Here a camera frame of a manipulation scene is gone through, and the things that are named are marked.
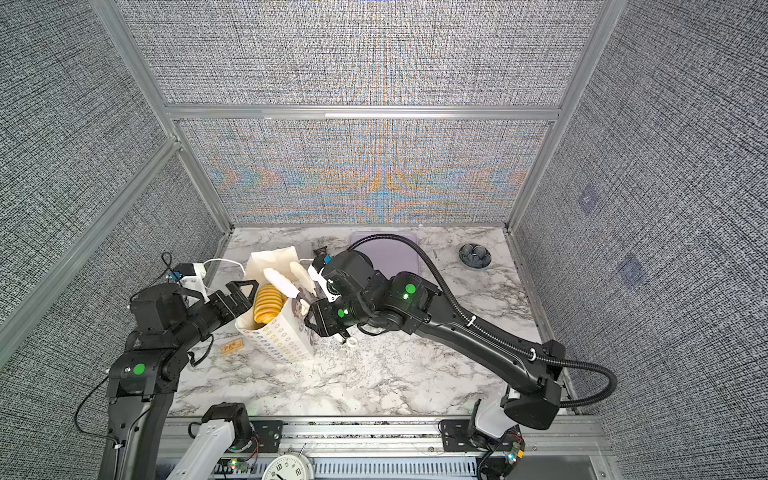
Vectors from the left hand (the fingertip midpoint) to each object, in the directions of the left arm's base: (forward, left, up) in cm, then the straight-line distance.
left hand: (246, 288), depth 67 cm
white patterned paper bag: (-6, -8, -11) cm, 15 cm away
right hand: (-9, -16, +2) cm, 18 cm away
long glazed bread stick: (+2, -2, -9) cm, 10 cm away
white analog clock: (-31, -8, -25) cm, 41 cm away
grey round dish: (+27, -66, -25) cm, 75 cm away
